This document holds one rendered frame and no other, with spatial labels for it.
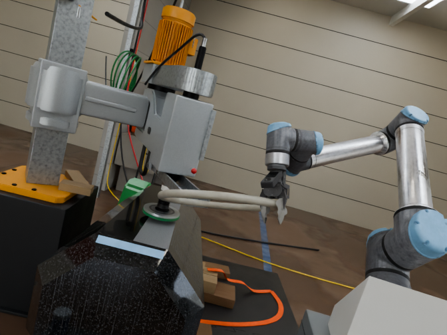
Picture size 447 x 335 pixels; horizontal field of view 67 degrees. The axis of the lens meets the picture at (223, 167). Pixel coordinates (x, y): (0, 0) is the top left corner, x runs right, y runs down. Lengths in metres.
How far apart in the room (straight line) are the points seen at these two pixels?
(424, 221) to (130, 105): 1.86
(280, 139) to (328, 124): 5.77
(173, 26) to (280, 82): 4.62
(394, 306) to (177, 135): 1.23
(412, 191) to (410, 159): 0.16
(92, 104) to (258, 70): 4.90
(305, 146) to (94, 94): 1.52
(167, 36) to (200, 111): 0.79
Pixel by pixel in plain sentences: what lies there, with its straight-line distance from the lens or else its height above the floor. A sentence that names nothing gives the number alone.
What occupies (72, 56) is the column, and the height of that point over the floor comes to 1.62.
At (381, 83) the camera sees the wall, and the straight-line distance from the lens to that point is 7.32.
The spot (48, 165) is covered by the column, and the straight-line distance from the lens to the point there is 2.47.
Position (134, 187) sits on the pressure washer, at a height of 0.52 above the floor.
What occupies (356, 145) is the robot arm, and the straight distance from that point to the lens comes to 1.63.
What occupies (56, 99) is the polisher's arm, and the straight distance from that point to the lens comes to 2.31.
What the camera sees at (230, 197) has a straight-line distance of 1.12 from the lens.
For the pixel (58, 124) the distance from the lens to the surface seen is 2.35.
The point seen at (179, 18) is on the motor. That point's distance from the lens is 2.49.
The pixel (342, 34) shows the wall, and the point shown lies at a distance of 7.23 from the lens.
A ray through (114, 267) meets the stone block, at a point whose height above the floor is 0.74.
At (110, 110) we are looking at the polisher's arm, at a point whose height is 1.35.
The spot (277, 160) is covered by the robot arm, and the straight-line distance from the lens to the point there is 1.25.
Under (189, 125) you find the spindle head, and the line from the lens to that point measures 1.83.
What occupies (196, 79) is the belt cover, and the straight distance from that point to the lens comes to 1.80.
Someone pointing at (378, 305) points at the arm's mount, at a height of 1.09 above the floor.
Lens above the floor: 1.57
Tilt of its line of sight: 10 degrees down
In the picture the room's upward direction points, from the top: 16 degrees clockwise
